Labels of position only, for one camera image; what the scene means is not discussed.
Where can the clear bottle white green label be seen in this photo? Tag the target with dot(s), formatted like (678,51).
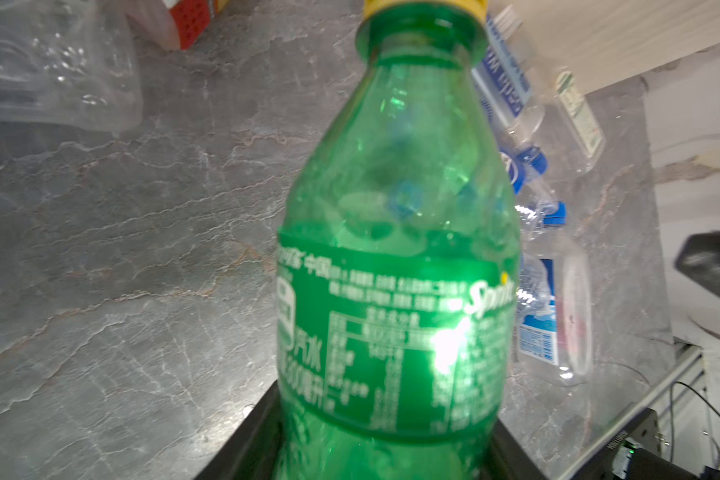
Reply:
(571,135)

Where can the blue label bottle white cap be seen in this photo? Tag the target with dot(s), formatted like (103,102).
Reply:
(69,62)

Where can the Pepsi label bottle upper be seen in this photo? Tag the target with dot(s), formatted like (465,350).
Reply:
(526,168)

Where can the white bin with yellow bag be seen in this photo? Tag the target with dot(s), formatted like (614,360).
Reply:
(605,42)

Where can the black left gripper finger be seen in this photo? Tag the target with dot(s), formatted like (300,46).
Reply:
(251,452)

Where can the red yellow label bottle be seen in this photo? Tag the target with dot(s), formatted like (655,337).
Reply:
(173,24)

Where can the clear bottle blue cap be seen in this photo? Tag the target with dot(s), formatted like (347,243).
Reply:
(554,333)

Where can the green Sprite bottle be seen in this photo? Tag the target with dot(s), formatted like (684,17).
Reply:
(398,263)

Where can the blue label clear bottle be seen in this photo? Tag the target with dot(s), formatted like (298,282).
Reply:
(504,90)

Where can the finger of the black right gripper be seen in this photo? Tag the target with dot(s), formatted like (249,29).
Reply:
(699,260)

